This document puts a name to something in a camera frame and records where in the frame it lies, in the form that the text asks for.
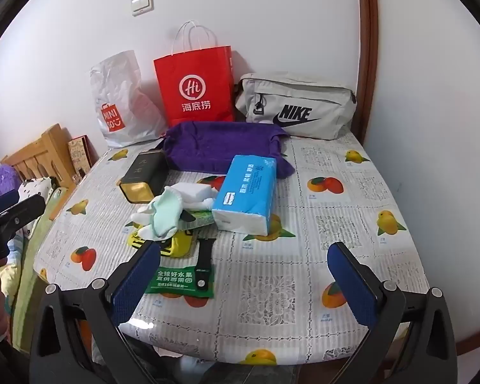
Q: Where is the yellow mesh pouch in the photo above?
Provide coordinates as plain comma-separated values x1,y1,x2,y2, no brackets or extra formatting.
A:
129,230,197,257

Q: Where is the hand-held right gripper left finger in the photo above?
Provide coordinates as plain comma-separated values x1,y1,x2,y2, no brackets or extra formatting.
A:
29,240,172,384

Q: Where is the grey waist bag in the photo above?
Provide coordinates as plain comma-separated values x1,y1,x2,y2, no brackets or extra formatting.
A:
235,72,357,140

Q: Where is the purple cloth bag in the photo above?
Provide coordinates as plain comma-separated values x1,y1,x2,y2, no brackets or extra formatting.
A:
162,122,297,179

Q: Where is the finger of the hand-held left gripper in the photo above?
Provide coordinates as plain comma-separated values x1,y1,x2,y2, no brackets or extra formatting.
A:
0,190,20,219
0,194,47,235

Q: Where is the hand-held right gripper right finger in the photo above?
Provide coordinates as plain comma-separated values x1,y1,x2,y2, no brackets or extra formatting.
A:
327,242,459,384

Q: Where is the black tin box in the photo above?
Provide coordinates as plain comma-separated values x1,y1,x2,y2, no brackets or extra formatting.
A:
118,149,171,204

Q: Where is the purple plush item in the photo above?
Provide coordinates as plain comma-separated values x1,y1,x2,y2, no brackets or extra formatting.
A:
0,164,19,196

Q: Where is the brown wooden door frame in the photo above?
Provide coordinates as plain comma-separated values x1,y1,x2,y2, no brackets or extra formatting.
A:
355,0,380,145

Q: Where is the blue tissue pack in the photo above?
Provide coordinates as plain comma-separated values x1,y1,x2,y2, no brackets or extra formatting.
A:
211,154,278,236

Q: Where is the green wipes packet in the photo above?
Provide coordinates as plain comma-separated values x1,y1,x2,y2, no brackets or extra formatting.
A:
144,266,216,299

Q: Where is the light green blanket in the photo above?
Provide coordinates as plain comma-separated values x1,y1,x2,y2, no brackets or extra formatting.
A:
8,204,65,353

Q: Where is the mint green sock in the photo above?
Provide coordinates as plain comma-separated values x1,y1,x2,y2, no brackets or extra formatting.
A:
150,190,185,241

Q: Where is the black watch strap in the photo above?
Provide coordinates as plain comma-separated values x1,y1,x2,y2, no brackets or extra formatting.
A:
196,238,213,292

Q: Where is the polka dot cloth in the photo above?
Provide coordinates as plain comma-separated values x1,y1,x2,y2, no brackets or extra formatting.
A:
18,177,52,235

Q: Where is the red paper bag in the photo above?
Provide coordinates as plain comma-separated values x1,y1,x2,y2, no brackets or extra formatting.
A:
154,20,236,127

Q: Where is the white sponge block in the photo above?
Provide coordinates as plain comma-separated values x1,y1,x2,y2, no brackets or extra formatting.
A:
166,182,217,211

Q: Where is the wooden headboard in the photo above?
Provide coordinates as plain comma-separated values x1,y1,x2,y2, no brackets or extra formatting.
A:
0,123,78,193

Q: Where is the white glove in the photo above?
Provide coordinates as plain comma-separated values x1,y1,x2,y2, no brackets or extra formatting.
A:
130,204,161,243

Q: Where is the white plastic shopping bag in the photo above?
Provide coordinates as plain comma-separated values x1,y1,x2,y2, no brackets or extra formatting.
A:
90,50,169,148

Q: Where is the picture frame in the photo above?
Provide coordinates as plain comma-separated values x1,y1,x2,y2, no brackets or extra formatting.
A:
68,136,93,177

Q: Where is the white light switch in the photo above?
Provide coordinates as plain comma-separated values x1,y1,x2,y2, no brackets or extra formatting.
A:
130,0,154,17

